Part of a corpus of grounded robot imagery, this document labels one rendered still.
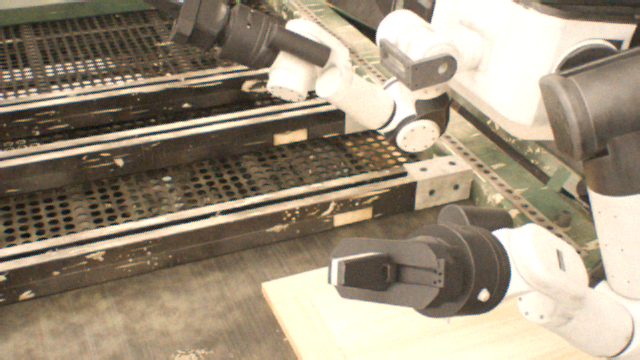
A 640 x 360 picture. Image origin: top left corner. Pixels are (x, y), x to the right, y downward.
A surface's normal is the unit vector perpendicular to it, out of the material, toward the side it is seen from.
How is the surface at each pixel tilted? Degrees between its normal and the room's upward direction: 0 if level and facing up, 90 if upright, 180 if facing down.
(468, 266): 16
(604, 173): 47
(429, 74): 90
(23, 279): 90
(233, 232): 90
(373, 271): 100
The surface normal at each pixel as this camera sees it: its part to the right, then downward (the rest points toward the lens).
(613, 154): -0.43, 0.51
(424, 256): -0.68, -0.07
